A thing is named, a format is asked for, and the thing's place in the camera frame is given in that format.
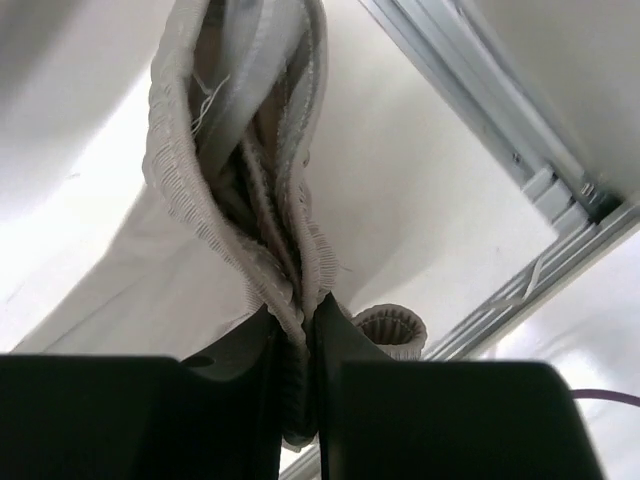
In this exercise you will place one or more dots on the aluminium frame rails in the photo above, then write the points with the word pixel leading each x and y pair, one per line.
pixel 478 162

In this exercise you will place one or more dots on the grey trousers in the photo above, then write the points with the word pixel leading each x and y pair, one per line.
pixel 236 92

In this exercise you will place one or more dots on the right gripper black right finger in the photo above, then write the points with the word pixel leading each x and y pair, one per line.
pixel 381 418

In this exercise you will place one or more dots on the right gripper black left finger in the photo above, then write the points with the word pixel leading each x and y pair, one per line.
pixel 214 415

